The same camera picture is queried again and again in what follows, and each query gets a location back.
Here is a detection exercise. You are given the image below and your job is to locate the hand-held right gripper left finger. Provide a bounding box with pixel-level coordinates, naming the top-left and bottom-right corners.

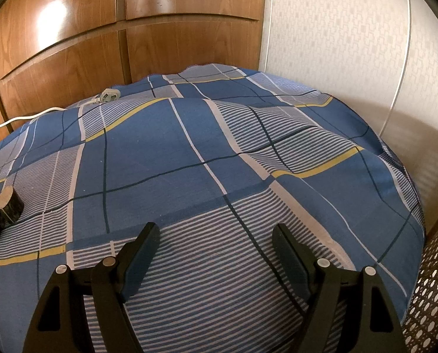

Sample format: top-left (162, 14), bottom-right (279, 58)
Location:
top-left (22, 222), bottom-right (161, 353)

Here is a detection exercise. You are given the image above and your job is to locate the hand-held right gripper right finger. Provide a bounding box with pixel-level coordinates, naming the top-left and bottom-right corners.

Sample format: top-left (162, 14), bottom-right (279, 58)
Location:
top-left (271, 224), bottom-right (407, 353)

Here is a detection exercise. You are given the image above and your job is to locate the blue plaid blanket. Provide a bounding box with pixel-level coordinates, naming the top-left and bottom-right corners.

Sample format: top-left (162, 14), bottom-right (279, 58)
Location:
top-left (0, 64), bottom-right (426, 353)

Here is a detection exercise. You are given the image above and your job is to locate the brown woven rattan chair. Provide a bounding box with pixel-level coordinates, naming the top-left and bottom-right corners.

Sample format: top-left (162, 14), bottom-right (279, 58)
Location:
top-left (401, 202), bottom-right (438, 353)

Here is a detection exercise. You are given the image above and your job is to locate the brown wooden wardrobe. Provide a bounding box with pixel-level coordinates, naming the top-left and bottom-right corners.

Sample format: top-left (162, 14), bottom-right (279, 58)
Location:
top-left (0, 0), bottom-right (267, 151)

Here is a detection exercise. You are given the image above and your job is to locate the white power cable with plug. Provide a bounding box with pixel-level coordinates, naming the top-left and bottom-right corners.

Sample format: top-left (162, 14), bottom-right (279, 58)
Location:
top-left (0, 87), bottom-right (121, 130)

